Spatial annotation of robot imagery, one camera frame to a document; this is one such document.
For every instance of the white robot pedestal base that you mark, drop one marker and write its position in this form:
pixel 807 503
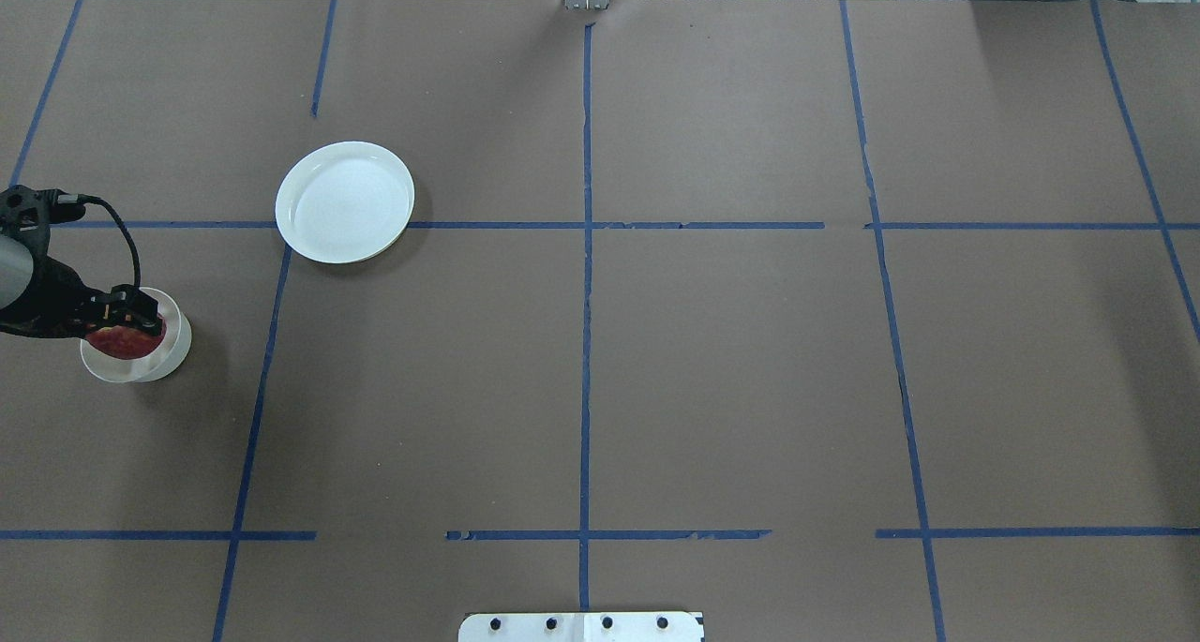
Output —
pixel 583 626

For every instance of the red yellow apple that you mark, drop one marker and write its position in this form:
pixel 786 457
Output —
pixel 126 342

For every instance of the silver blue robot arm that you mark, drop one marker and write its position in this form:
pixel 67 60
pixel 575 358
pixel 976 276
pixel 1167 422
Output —
pixel 44 298

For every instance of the white round plate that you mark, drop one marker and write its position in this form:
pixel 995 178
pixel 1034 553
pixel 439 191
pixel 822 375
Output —
pixel 345 202

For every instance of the white small bowl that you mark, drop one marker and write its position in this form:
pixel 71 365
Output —
pixel 166 357

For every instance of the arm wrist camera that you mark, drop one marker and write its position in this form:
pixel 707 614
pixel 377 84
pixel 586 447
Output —
pixel 28 214

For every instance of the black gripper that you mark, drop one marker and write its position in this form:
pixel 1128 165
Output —
pixel 54 297

